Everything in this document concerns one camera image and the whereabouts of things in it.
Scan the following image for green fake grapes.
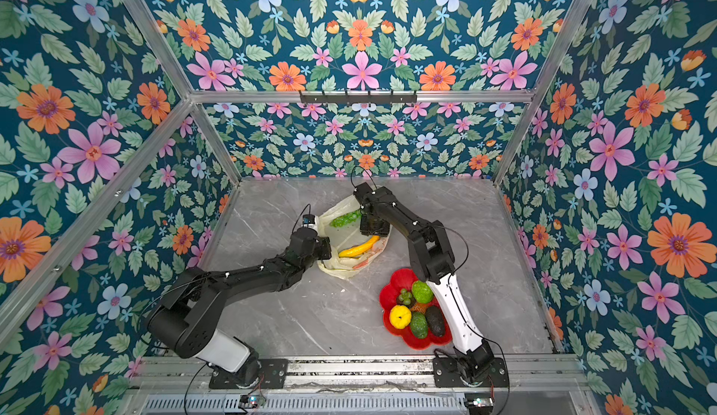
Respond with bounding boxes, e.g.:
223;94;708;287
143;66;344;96
330;210;361;228

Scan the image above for cream plastic bag orange print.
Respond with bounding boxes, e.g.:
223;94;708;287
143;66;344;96
317;195;390;280

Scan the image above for yellow fake banana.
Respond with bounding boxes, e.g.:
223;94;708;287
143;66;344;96
339;236;380;258

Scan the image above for purple fake mangosteen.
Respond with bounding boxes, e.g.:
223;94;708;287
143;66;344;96
397;288;416;308

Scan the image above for green fake lime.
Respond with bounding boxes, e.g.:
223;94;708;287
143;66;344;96
411;281;434;305

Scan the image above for dark brown fake avocado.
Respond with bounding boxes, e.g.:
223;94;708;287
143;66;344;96
424;306;446;338

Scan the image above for dark green fake avocado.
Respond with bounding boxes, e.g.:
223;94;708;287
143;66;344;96
409;312;429;340

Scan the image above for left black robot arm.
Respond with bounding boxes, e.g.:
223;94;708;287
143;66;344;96
147;226;332;381

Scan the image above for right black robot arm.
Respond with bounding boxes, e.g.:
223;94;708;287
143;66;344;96
353;183;495;385

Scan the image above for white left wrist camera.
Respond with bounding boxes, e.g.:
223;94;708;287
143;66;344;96
302;213;317;231

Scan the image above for black hook rail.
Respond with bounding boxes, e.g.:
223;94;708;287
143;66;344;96
299;91;418;105

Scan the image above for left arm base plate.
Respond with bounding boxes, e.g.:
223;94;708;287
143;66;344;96
208;358;289;390

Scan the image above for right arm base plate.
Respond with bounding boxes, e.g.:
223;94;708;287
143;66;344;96
432;349;510;389

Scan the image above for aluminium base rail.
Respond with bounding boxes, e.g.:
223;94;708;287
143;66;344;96
129;353;588;394

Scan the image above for white vented cable duct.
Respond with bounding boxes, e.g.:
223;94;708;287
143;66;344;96
141;394;468;414

